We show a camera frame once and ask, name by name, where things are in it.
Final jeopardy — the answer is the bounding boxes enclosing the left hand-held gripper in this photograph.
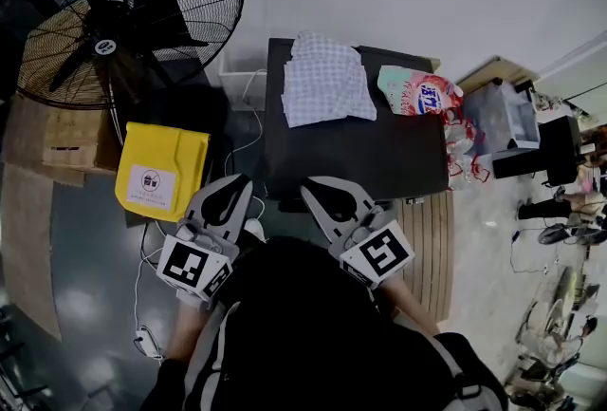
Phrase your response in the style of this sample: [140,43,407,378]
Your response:
[156,175,254,310]

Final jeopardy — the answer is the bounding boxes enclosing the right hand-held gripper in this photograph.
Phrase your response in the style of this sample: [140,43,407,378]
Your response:
[301,177,415,290]

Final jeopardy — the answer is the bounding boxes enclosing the person's right forearm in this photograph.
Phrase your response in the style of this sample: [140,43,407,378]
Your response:
[378,278,442,337]

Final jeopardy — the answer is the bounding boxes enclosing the person's left forearm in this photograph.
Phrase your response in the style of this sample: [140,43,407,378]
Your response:
[163,302,210,363]

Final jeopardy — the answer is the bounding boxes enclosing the red and green detergent pouch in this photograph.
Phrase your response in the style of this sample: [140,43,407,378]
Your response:
[377,65,465,117]

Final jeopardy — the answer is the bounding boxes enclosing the person's white shoe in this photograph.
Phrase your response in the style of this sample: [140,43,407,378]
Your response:
[244,217,267,242]

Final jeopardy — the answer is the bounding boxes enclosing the black washing machine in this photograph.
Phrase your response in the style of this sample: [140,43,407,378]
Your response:
[263,37,451,206]

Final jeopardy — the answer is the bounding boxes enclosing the black bin with yellow lid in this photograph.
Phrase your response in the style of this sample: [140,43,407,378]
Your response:
[115,121,212,224]

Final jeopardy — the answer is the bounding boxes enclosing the wooden slat mat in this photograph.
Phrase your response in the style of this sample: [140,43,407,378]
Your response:
[395,193,456,323]

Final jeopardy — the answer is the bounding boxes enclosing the person's black clothes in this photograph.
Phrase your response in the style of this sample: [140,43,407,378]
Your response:
[139,235,511,411]

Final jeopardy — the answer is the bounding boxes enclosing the checkered cloth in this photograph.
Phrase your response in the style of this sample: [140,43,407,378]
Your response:
[280,31,378,129]

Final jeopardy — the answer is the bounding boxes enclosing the pack of clear plastic bottles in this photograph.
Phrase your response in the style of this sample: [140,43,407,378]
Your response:
[443,107,493,192]

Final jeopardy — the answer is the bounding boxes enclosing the white power strip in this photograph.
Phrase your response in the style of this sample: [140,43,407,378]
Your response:
[134,327,165,359]

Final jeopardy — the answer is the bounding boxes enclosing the large cardboard box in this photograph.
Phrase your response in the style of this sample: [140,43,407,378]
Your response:
[4,93,122,185]

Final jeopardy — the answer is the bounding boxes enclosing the clear plastic box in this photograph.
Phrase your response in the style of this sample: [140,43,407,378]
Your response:
[462,81,542,153]

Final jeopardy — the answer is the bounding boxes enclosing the narrow beige rug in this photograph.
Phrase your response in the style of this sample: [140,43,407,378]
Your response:
[0,161,63,340]

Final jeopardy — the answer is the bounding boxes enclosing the large black standing fan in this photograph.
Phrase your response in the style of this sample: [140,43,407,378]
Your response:
[16,0,247,149]

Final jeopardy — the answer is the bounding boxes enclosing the light wooden board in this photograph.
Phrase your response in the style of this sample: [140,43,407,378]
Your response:
[454,55,543,98]

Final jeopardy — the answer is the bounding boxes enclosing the black cabinet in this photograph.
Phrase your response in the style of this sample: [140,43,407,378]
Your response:
[492,114,584,187]

